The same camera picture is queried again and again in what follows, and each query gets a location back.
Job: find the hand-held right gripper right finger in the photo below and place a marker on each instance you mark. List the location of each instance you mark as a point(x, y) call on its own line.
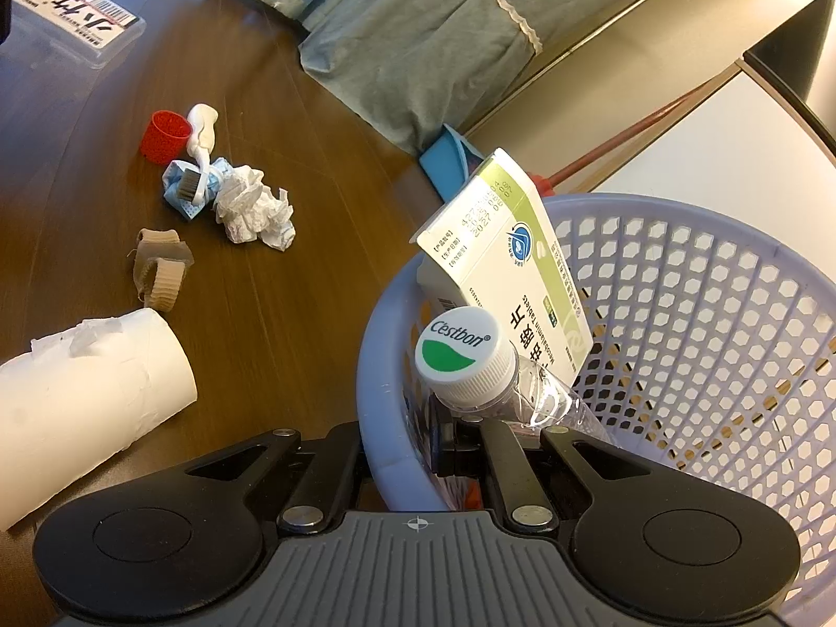
point(503, 464)

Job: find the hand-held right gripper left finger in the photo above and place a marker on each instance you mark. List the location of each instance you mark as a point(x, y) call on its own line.
point(339, 457)

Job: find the clear plastic labelled box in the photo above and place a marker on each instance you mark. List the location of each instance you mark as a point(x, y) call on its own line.
point(59, 19)

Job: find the purple plastic waste basket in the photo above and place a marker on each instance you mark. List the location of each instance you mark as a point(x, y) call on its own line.
point(382, 392)

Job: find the clear plastic water bottle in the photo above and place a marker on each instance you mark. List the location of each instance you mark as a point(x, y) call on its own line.
point(464, 353)

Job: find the red bottle cap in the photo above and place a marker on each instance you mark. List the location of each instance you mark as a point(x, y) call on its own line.
point(163, 137)

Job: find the white green medicine box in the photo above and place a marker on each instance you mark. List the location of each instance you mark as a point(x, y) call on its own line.
point(522, 261)

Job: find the white toothbrush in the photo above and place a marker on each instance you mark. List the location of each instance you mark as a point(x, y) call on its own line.
point(201, 130)

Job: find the crumpled brown paper wrapper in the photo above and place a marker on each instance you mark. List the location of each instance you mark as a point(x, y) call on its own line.
point(163, 274)

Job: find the crumpled blue white mask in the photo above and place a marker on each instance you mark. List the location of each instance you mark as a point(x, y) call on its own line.
point(176, 199)

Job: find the white paper roll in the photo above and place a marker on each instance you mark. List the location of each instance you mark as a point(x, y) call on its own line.
point(85, 405)

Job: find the blue dustpan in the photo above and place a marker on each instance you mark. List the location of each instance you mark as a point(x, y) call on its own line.
point(447, 163)

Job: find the red broom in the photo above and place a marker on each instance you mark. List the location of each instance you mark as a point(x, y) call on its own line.
point(620, 144)

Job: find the grey curtain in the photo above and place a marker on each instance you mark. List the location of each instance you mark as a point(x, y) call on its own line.
point(424, 32)

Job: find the white wooden cabinet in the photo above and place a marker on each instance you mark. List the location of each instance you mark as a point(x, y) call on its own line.
point(718, 144)

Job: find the metal pole teal hook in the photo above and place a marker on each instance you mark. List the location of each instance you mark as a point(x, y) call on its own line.
point(588, 39)

